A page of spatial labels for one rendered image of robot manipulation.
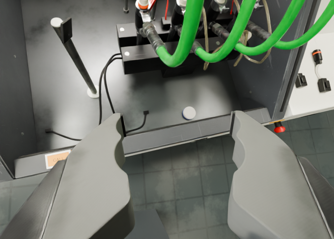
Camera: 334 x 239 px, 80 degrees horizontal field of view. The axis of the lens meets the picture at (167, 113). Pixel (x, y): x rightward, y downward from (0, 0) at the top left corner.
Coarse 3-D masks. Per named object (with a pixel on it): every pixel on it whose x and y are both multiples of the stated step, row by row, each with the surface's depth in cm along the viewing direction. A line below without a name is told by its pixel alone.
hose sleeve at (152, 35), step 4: (148, 28) 34; (152, 28) 34; (148, 32) 33; (152, 32) 33; (156, 32) 33; (148, 36) 33; (152, 36) 32; (156, 36) 31; (152, 40) 31; (156, 40) 30; (160, 40) 30; (152, 44) 31; (156, 44) 30; (160, 44) 29; (164, 44) 30; (156, 48) 29; (156, 52) 30
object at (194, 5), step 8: (192, 0) 15; (200, 0) 15; (192, 8) 16; (200, 8) 16; (184, 16) 17; (192, 16) 16; (200, 16) 17; (184, 24) 17; (192, 24) 17; (184, 32) 18; (192, 32) 18; (184, 40) 18; (192, 40) 19; (160, 48) 29; (176, 48) 21; (184, 48) 19; (160, 56) 28; (168, 56) 26; (176, 56) 21; (184, 56) 21; (168, 64) 25; (176, 64) 23
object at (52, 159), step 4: (68, 152) 43; (48, 156) 42; (52, 156) 42; (56, 156) 42; (60, 156) 42; (64, 156) 42; (48, 160) 42; (52, 160) 42; (56, 160) 42; (48, 164) 41; (52, 164) 42
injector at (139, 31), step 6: (138, 6) 37; (150, 6) 38; (138, 12) 38; (144, 12) 38; (138, 18) 40; (138, 24) 41; (138, 30) 43; (138, 36) 46; (144, 36) 42; (138, 42) 49
